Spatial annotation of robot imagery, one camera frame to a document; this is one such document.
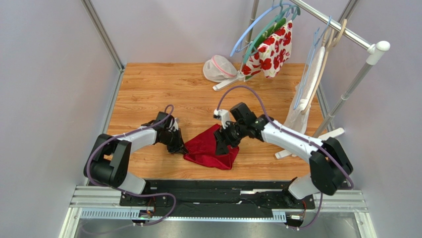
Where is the light blue hanger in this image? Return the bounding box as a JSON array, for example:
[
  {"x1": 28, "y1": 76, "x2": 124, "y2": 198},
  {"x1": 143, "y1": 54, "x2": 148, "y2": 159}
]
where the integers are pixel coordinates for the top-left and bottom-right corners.
[
  {"x1": 229, "y1": 0, "x2": 295, "y2": 57},
  {"x1": 293, "y1": 16, "x2": 332, "y2": 110}
]

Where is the white metal clothes rack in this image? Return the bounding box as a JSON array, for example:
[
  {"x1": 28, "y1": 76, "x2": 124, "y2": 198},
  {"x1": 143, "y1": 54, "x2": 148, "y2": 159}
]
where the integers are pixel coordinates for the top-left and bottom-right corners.
[{"x1": 212, "y1": 0, "x2": 391, "y2": 160}]

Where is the wooden hanger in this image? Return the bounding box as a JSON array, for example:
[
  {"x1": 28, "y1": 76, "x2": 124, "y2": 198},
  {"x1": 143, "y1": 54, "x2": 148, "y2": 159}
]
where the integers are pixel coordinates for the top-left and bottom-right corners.
[{"x1": 301, "y1": 18, "x2": 347, "y2": 115}]

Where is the white towel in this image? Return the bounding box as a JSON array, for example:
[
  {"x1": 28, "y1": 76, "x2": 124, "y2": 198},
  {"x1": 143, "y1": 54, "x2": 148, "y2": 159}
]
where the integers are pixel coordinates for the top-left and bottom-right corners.
[{"x1": 284, "y1": 47, "x2": 326, "y2": 134}]

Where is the light blue hanger left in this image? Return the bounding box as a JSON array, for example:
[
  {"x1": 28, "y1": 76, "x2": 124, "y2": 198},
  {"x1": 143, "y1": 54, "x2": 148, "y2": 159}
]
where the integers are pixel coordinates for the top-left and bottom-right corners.
[{"x1": 229, "y1": 0, "x2": 295, "y2": 57}]

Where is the teal hanger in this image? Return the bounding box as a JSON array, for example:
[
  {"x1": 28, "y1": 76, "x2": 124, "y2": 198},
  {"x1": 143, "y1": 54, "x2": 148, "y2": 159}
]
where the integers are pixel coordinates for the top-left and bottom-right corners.
[{"x1": 230, "y1": 0, "x2": 301, "y2": 64}]

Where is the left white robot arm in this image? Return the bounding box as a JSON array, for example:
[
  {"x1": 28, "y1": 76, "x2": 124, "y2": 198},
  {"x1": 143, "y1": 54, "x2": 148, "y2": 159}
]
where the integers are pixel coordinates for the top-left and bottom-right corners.
[{"x1": 84, "y1": 112, "x2": 188, "y2": 194}]

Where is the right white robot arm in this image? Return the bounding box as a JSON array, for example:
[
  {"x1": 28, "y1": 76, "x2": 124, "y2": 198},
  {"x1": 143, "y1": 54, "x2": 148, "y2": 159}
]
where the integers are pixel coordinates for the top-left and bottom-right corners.
[{"x1": 213, "y1": 103, "x2": 353, "y2": 200}]

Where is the red floral cloth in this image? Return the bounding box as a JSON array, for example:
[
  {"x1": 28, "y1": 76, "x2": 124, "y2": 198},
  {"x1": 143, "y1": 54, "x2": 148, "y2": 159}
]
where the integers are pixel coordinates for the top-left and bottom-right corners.
[{"x1": 241, "y1": 20, "x2": 293, "y2": 81}]

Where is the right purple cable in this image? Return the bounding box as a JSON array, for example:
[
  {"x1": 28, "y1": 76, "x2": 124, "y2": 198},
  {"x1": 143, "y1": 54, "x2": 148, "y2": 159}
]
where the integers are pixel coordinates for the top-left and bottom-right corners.
[{"x1": 216, "y1": 85, "x2": 355, "y2": 231}]

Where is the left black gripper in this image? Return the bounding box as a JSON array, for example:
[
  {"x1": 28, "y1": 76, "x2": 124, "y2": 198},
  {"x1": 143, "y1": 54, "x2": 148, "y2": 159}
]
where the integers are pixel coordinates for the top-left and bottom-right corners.
[{"x1": 160, "y1": 128, "x2": 189, "y2": 155}]

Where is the white mesh laundry bag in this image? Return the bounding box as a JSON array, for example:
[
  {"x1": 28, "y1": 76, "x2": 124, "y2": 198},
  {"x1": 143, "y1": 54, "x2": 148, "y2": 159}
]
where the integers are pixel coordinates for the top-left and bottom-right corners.
[{"x1": 203, "y1": 55, "x2": 237, "y2": 82}]

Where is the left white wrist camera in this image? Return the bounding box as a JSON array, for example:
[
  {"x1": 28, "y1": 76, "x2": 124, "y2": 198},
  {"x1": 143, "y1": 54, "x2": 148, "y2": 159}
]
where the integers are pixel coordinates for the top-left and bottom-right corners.
[{"x1": 171, "y1": 118, "x2": 179, "y2": 130}]

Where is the dark red cloth napkin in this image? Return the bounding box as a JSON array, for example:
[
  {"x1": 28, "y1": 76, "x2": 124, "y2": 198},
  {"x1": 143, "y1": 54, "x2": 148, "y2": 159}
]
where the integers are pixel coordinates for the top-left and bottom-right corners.
[{"x1": 183, "y1": 124, "x2": 240, "y2": 170}]

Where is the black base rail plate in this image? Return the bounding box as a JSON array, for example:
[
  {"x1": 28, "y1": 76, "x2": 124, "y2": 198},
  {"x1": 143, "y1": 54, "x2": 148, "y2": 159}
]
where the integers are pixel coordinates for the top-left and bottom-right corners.
[{"x1": 117, "y1": 179, "x2": 317, "y2": 218}]

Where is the light blue hanger right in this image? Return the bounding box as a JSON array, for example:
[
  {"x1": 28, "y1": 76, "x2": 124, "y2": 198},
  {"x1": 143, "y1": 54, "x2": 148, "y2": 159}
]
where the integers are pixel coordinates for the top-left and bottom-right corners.
[{"x1": 293, "y1": 16, "x2": 332, "y2": 110}]

